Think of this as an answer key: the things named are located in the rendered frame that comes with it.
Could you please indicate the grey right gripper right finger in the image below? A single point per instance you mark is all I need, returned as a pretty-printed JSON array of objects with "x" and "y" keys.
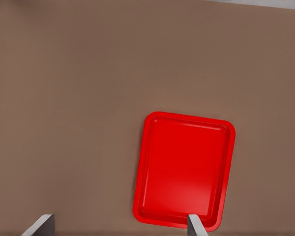
[{"x": 195, "y": 226}]

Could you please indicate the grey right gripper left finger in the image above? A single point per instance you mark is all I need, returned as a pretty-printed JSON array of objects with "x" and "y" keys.
[{"x": 40, "y": 226}]

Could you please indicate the red rectangular tray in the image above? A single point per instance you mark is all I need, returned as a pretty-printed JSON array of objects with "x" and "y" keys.
[{"x": 184, "y": 167}]

